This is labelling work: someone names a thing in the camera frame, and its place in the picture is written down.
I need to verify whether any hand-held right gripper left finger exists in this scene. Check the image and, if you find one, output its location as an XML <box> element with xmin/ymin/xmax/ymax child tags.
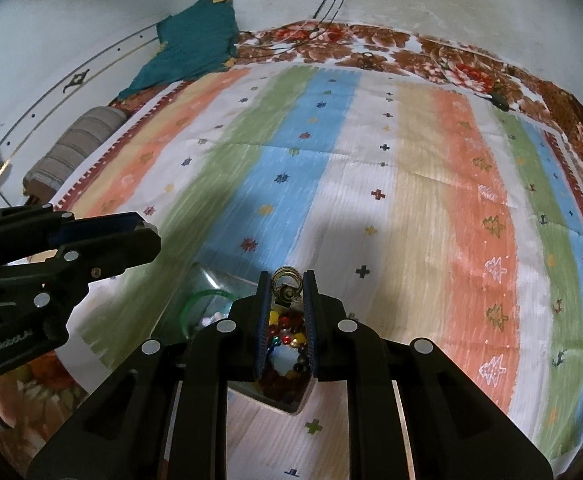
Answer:
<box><xmin>26</xmin><ymin>270</ymin><xmax>275</xmax><ymax>480</ymax></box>

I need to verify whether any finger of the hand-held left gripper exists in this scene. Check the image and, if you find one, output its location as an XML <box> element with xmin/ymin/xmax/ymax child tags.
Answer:
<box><xmin>0</xmin><ymin>227</ymin><xmax>163</xmax><ymax>311</ymax></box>
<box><xmin>0</xmin><ymin>203</ymin><xmax>158</xmax><ymax>264</ymax></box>

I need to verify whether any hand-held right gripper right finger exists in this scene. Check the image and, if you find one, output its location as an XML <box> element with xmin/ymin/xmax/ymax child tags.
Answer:
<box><xmin>303</xmin><ymin>269</ymin><xmax>555</xmax><ymax>480</ymax></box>

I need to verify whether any red bead bracelet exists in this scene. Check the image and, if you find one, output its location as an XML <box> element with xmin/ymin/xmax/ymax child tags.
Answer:
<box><xmin>260</xmin><ymin>310</ymin><xmax>313</xmax><ymax>397</ymax></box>

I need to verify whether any multicolour bead bracelet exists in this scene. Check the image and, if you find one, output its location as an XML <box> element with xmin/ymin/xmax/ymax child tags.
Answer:
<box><xmin>268</xmin><ymin>311</ymin><xmax>308</xmax><ymax>350</ymax></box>

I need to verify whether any gold hoop earring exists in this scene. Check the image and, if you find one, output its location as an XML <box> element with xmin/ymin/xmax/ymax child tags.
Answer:
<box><xmin>272</xmin><ymin>265</ymin><xmax>305</xmax><ymax>307</ymax></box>

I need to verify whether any white stone bracelet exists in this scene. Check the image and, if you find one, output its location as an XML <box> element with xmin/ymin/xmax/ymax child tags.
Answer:
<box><xmin>199</xmin><ymin>310</ymin><xmax>228</xmax><ymax>330</ymax></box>

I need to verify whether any green jade bangle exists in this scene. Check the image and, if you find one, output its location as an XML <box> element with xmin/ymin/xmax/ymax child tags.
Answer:
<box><xmin>180</xmin><ymin>287</ymin><xmax>235</xmax><ymax>342</ymax></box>

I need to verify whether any metal tin box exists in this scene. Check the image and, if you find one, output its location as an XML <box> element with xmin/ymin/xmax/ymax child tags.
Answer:
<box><xmin>182</xmin><ymin>261</ymin><xmax>323</xmax><ymax>416</ymax></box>

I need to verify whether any striped bolster pillow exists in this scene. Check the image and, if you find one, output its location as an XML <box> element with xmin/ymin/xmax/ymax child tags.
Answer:
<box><xmin>22</xmin><ymin>105</ymin><xmax>130</xmax><ymax>199</ymax></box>

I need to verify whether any striped patterned bed cover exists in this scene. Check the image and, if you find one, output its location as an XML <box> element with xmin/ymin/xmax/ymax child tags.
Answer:
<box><xmin>54</xmin><ymin>60</ymin><xmax>583</xmax><ymax>480</ymax></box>

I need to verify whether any teal cloth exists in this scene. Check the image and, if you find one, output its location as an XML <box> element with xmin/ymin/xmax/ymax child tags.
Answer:
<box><xmin>118</xmin><ymin>0</ymin><xmax>240</xmax><ymax>104</ymax></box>

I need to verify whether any yellow and black bead bracelet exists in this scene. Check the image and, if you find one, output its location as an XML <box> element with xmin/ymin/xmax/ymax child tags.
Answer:
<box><xmin>291</xmin><ymin>347</ymin><xmax>313</xmax><ymax>378</ymax></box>

